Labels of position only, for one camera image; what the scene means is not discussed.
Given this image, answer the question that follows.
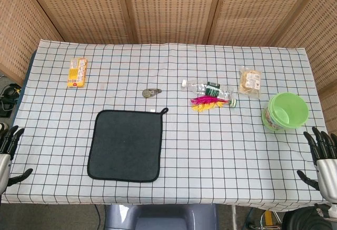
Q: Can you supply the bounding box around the white checked tablecloth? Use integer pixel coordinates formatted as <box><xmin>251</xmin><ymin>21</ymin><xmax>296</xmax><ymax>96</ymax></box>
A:
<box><xmin>0</xmin><ymin>39</ymin><xmax>337</xmax><ymax>212</ymax></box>

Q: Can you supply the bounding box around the black floor cable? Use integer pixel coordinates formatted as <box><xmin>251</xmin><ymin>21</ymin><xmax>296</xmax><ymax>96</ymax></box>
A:
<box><xmin>94</xmin><ymin>205</ymin><xmax>103</xmax><ymax>230</ymax></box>

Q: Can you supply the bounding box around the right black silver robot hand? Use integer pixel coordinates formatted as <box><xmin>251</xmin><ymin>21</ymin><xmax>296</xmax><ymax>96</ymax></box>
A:
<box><xmin>296</xmin><ymin>126</ymin><xmax>337</xmax><ymax>204</ymax></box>

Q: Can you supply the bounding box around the small grey teardrop object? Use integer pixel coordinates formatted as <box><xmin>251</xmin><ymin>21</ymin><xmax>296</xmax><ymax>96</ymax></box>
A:
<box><xmin>142</xmin><ymin>88</ymin><xmax>163</xmax><ymax>99</ymax></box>

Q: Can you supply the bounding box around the clear bag of pastry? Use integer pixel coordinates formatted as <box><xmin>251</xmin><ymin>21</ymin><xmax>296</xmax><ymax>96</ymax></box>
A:
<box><xmin>237</xmin><ymin>66</ymin><xmax>263</xmax><ymax>99</ymax></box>

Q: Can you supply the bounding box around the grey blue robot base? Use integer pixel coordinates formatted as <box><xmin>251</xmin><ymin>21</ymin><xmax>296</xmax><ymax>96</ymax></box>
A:
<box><xmin>104</xmin><ymin>203</ymin><xmax>219</xmax><ymax>230</ymax></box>

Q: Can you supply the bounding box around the green plastic tub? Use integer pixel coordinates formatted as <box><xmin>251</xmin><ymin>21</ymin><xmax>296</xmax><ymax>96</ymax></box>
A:
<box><xmin>261</xmin><ymin>92</ymin><xmax>309</xmax><ymax>131</ymax></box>

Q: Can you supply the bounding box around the yellow-handled metal tool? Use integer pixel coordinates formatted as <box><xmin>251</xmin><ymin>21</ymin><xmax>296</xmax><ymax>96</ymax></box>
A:
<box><xmin>247</xmin><ymin>208</ymin><xmax>283</xmax><ymax>230</ymax></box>

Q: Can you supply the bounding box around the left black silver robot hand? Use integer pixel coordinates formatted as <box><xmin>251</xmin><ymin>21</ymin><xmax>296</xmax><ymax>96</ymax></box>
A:
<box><xmin>0</xmin><ymin>125</ymin><xmax>34</xmax><ymax>195</ymax></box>

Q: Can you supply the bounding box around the dark grey pot holder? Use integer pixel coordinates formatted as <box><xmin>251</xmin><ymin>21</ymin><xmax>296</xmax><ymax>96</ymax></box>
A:
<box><xmin>87</xmin><ymin>107</ymin><xmax>169</xmax><ymax>183</ymax></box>

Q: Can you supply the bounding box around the pink yellow feather shuttlecock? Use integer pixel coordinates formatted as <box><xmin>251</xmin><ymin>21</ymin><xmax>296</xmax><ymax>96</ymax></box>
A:
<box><xmin>190</xmin><ymin>95</ymin><xmax>237</xmax><ymax>114</ymax></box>

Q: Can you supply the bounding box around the woven wooden screen panel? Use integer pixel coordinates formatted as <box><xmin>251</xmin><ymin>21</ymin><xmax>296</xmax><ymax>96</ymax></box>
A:
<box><xmin>22</xmin><ymin>0</ymin><xmax>135</xmax><ymax>45</ymax></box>
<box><xmin>0</xmin><ymin>0</ymin><xmax>65</xmax><ymax>86</ymax></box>
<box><xmin>121</xmin><ymin>0</ymin><xmax>225</xmax><ymax>45</ymax></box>
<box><xmin>273</xmin><ymin>0</ymin><xmax>337</xmax><ymax>133</ymax></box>
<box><xmin>206</xmin><ymin>0</ymin><xmax>320</xmax><ymax>48</ymax></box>

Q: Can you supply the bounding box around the yellow snack box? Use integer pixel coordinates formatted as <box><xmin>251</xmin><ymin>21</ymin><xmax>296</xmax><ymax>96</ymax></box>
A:
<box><xmin>66</xmin><ymin>57</ymin><xmax>88</xmax><ymax>88</ymax></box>

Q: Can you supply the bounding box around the clear bottle green label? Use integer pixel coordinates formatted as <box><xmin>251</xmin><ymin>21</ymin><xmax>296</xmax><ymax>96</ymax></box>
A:
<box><xmin>181</xmin><ymin>79</ymin><xmax>234</xmax><ymax>102</ymax></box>

